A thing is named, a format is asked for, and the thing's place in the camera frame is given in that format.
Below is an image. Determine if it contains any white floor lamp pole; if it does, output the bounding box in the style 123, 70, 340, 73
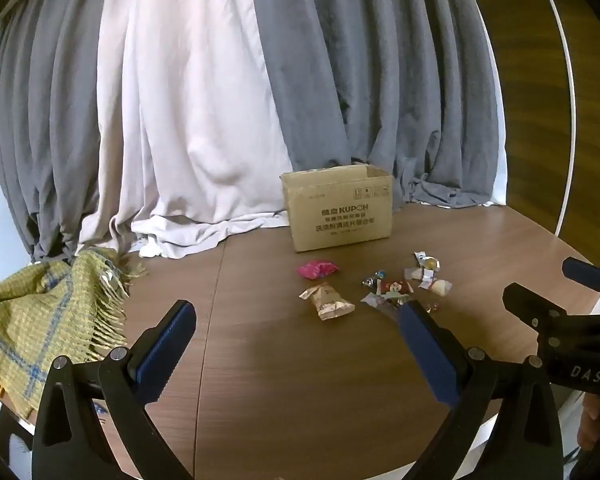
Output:
526, 0, 579, 239

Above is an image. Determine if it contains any small foil candy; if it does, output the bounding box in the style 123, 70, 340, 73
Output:
362, 270, 386, 288

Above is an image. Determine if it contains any person's right hand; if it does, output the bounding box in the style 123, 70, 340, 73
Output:
577, 393, 600, 451

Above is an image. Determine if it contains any red white snack packet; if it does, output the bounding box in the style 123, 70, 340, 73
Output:
362, 278, 414, 310

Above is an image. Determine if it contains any pink snack packet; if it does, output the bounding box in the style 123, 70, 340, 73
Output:
298, 260, 339, 281

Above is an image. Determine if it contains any grey curtain right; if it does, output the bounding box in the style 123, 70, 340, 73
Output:
254, 0, 502, 208

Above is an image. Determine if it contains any beige curtain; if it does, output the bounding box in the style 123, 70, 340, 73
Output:
80, 0, 291, 259

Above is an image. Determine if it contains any yellow plaid fringed blanket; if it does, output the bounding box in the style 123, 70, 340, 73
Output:
0, 248, 144, 418

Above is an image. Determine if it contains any grey curtain left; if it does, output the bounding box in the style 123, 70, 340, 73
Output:
0, 0, 104, 261

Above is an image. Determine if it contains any cardboard box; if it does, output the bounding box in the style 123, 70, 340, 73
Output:
282, 164, 393, 252

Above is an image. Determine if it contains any grey curtain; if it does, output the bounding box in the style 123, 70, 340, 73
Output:
0, 0, 104, 261
254, 0, 502, 208

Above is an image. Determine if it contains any round clear pastry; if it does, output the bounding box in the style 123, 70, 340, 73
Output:
414, 252, 440, 272

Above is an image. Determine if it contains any beige snack packet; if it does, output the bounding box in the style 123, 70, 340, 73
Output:
299, 282, 355, 321

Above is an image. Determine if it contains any white pastry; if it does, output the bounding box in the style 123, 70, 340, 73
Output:
404, 268, 436, 282
419, 278, 452, 297

